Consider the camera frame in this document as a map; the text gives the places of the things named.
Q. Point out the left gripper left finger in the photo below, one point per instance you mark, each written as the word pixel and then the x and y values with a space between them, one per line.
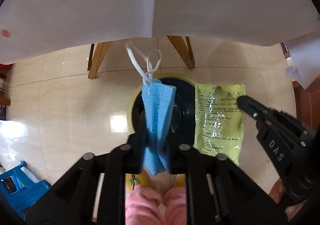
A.
pixel 128 158

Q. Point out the black yellow-rimmed trash bin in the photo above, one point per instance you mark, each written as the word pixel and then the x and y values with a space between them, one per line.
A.
pixel 183 115

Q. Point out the cartoon printed tablecloth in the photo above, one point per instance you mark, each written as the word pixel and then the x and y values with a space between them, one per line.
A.
pixel 33 27

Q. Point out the left yellow slipper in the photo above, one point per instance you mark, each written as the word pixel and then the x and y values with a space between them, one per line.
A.
pixel 134 181

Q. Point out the yellow-green plastic bag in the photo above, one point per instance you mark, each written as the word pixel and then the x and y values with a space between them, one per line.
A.
pixel 219 121

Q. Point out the yellow slipper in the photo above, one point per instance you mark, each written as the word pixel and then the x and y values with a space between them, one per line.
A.
pixel 134 181
pixel 179 181

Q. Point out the blue face mask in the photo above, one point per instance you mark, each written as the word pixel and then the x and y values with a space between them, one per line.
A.
pixel 158 101

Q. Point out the right yellow slipper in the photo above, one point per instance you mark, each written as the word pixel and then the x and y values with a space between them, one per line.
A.
pixel 179 181

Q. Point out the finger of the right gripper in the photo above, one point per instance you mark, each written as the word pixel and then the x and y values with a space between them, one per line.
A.
pixel 252 107

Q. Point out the pink trouser legs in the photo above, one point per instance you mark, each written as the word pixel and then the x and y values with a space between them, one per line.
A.
pixel 147 206

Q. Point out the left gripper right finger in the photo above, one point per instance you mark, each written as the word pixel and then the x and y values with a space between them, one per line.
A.
pixel 181 152

